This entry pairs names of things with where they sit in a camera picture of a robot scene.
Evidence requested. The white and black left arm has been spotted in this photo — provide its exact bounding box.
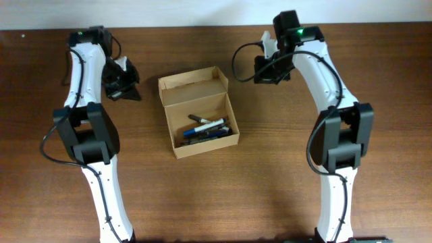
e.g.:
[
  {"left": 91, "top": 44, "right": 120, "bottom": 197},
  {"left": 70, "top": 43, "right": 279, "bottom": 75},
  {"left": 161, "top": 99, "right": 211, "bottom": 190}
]
[{"left": 53, "top": 26, "right": 141, "bottom": 242}]

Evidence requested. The blue ballpoint pen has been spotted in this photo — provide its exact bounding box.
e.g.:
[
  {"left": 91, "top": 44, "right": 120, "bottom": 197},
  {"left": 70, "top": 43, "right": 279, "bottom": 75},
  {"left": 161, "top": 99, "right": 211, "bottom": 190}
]
[{"left": 188, "top": 130, "right": 232, "bottom": 140}]

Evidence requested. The black cap whiteboard marker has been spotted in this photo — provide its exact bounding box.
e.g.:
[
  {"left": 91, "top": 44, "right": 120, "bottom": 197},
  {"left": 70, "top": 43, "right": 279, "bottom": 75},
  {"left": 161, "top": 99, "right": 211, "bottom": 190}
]
[{"left": 188, "top": 114, "right": 211, "bottom": 124}]

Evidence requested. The blue cap whiteboard marker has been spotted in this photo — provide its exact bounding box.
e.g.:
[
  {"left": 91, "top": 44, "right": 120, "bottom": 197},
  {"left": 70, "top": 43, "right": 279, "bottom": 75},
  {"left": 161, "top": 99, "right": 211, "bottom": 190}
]
[{"left": 183, "top": 118, "right": 226, "bottom": 137}]

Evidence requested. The black ballpoint pen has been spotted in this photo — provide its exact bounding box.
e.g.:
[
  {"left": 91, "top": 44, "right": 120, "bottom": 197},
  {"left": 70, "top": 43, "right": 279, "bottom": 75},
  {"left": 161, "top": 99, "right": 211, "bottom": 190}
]
[{"left": 180, "top": 136, "right": 221, "bottom": 146}]

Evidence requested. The grey permanent marker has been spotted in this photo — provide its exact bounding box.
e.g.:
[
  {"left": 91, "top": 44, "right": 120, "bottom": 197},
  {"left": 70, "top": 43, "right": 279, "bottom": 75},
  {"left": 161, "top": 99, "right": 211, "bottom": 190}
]
[{"left": 197, "top": 124, "right": 230, "bottom": 135}]

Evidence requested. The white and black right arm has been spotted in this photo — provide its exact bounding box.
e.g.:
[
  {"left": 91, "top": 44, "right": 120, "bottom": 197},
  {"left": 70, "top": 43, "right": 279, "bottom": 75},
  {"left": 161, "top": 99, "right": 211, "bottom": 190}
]
[{"left": 253, "top": 10, "right": 374, "bottom": 242}]

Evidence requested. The brown cardboard box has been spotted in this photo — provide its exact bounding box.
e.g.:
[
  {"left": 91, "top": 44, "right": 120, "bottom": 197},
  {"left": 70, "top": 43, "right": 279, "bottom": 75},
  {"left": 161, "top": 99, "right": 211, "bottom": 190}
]
[{"left": 159, "top": 66, "right": 240, "bottom": 159}]

